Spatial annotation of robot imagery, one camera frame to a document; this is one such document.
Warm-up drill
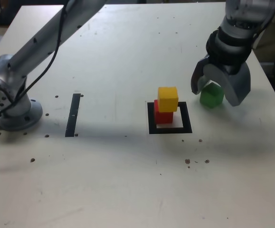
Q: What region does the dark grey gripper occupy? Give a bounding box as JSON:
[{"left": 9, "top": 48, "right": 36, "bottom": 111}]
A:
[{"left": 190, "top": 54, "right": 251, "bottom": 107}]

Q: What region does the green cube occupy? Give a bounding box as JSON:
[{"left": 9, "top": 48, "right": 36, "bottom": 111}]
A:
[{"left": 199, "top": 82, "right": 224, "bottom": 109}]

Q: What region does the yellow cube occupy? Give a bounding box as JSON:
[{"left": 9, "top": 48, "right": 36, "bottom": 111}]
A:
[{"left": 158, "top": 86, "right": 178, "bottom": 113}]

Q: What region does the red cube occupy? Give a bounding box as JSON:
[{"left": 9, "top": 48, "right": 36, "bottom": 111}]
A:
[{"left": 153, "top": 99, "right": 174, "bottom": 124}]

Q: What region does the black tape square outline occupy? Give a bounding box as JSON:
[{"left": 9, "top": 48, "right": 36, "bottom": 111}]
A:
[{"left": 147, "top": 101, "right": 193, "bottom": 135}]

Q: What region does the black tape strip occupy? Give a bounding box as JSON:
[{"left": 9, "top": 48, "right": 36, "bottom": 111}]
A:
[{"left": 65, "top": 93, "right": 81, "bottom": 138}]

